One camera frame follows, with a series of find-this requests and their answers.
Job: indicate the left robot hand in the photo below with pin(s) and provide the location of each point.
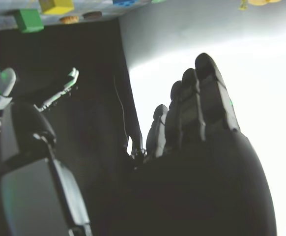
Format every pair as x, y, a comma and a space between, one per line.
194, 184

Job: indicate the green wooden cube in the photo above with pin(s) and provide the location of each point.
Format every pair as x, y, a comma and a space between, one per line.
28, 20

